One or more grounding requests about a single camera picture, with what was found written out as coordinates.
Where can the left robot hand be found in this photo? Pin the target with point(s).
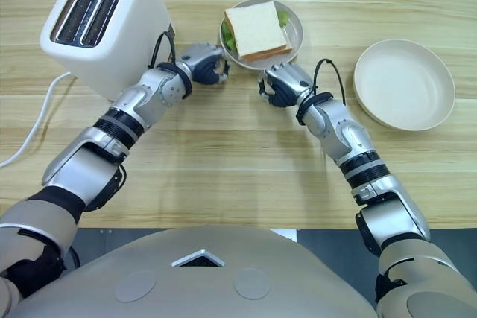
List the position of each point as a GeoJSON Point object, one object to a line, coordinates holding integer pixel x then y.
{"type": "Point", "coordinates": [201, 58]}

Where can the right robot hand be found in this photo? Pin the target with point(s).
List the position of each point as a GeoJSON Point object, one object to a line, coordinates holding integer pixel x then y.
{"type": "Point", "coordinates": [287, 79]}

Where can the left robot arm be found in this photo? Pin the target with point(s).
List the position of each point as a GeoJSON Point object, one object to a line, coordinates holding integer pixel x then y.
{"type": "Point", "coordinates": [112, 139]}

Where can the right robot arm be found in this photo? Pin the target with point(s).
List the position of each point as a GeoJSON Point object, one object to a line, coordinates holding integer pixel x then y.
{"type": "Point", "coordinates": [376, 184]}

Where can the bread slice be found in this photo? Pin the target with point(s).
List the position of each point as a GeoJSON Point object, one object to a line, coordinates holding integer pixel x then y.
{"type": "Point", "coordinates": [255, 27]}
{"type": "Point", "coordinates": [269, 55]}

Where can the green lettuce leaf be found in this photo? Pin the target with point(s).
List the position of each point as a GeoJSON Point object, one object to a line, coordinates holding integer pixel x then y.
{"type": "Point", "coordinates": [228, 38]}

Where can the grey plate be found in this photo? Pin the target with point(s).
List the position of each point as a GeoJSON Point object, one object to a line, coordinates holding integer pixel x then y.
{"type": "Point", "coordinates": [294, 31]}

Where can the cream toaster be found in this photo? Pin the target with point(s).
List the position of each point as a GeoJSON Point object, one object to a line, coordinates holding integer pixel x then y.
{"type": "Point", "coordinates": [108, 24]}

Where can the cream plate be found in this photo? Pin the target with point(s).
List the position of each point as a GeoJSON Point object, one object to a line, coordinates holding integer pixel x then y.
{"type": "Point", "coordinates": [404, 83]}

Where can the robot body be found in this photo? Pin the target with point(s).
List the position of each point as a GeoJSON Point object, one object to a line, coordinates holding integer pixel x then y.
{"type": "Point", "coordinates": [194, 277]}

